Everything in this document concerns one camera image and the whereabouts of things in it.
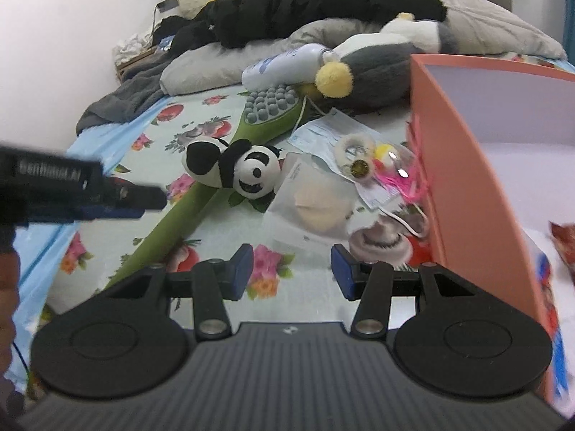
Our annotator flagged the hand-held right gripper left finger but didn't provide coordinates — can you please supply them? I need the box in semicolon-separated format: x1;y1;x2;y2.
101;242;255;341

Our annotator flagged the panda plush toy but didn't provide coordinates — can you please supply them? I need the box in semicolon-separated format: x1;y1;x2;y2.
181;138;284;201

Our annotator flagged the grey pillow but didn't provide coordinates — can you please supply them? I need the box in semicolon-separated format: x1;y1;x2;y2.
160;18;392;96

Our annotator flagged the cardboard box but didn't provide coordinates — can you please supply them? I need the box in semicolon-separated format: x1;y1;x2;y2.
115;45;158;83

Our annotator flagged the blue white tissue pack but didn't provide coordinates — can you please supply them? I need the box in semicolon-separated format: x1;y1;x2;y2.
521;229;574;407

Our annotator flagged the grey penguin plush toy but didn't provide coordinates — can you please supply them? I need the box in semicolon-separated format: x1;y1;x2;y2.
314;12;461;116

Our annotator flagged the red packet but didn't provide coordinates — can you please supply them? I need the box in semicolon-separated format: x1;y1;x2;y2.
548;220;575;286

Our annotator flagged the pink shoe box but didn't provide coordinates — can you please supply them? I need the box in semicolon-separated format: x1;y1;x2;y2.
406;53;575;419

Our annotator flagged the blue face mask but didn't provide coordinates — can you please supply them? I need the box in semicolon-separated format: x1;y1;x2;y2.
287;108;433;240

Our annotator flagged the black cloth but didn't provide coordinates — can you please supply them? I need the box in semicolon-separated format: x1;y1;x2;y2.
153;15;194;46

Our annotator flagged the beige duvet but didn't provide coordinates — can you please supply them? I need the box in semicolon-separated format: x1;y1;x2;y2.
390;0;569;60

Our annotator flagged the colourful bird toy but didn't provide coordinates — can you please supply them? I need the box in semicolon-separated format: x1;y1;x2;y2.
371;143;434;203

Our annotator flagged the crumpled white cloth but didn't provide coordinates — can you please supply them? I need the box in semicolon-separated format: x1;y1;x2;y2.
114;31;154;66

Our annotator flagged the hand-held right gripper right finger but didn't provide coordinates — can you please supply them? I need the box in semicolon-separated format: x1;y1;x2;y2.
330;242;478;339

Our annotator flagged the white plastic bottle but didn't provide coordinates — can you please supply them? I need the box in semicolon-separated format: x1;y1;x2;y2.
241;42;340;89

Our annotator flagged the person's left forearm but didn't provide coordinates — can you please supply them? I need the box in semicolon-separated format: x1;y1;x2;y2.
0;251;22;380

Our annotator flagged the fruit print mat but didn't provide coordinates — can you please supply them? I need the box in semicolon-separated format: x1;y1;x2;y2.
13;84;433;325

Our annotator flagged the black puffer jacket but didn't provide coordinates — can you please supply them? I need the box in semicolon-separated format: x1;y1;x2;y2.
159;0;448;50

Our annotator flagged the dark grey blanket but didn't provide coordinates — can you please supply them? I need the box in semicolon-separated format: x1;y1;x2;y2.
75;60;181;136

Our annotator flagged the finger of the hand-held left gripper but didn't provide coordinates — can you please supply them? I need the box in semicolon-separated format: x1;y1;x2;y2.
102;178;166;211
67;207;146;222

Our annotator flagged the green massage hammer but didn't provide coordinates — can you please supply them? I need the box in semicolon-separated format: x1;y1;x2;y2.
101;84;307;293

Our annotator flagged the clear bag with beige puff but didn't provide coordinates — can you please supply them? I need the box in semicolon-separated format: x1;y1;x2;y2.
261;151;360;248

